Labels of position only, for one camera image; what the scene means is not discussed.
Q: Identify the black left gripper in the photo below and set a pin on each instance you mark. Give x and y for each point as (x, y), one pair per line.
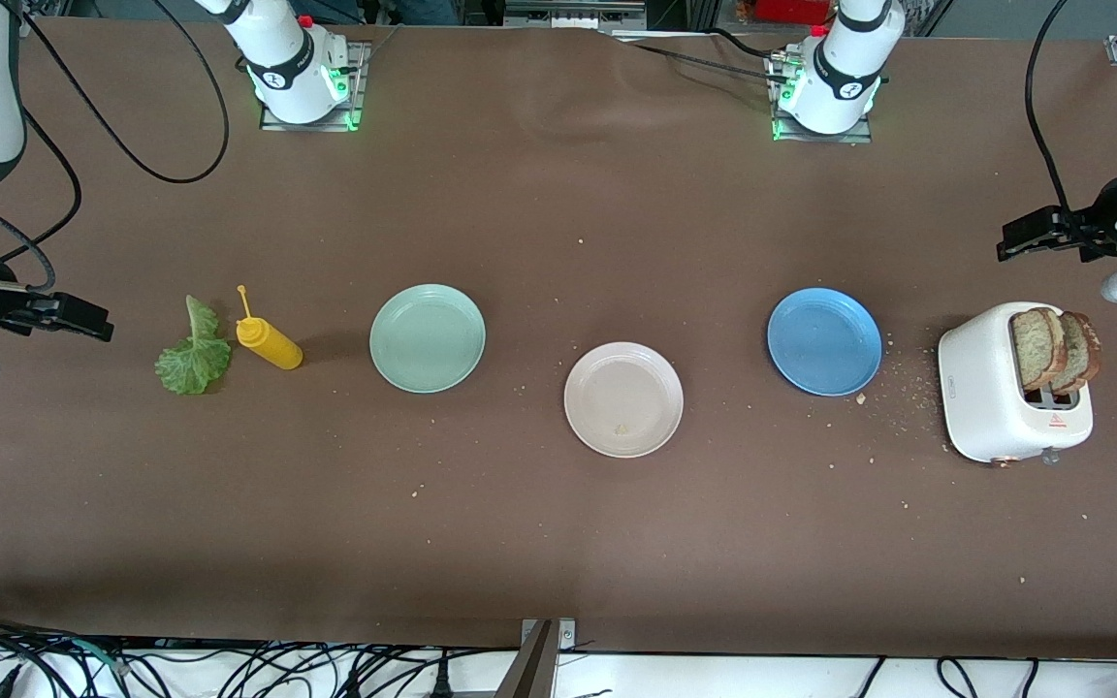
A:
(1104, 225)

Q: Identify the brown bread slice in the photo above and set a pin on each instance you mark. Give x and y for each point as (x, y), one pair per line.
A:
(1087, 351)
(1034, 349)

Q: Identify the green lettuce leaf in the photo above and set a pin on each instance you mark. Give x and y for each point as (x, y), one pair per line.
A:
(192, 364)

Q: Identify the yellow mustard squeeze bottle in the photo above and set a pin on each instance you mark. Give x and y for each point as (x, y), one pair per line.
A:
(272, 346)

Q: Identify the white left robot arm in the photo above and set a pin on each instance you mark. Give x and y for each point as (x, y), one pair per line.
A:
(845, 78)

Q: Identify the blue plate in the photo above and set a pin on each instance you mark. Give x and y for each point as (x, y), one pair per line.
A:
(824, 341)

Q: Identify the pale green plate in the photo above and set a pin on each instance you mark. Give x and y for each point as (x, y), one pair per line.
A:
(428, 338)

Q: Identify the beige plate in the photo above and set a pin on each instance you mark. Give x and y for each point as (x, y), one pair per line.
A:
(623, 399)

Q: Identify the white toaster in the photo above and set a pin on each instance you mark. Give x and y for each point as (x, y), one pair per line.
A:
(985, 397)

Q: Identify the red box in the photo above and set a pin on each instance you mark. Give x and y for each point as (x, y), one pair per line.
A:
(791, 10)

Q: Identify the person in blue jeans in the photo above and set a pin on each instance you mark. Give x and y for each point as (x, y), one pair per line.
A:
(423, 10)

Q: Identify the grey power strip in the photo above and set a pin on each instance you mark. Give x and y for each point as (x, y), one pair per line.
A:
(573, 15)

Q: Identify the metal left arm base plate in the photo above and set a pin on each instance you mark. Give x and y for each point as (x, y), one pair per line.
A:
(854, 138)

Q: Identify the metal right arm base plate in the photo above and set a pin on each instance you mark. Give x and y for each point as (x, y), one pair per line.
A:
(360, 87)

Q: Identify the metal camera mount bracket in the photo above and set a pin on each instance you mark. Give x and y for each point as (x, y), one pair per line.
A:
(563, 635)

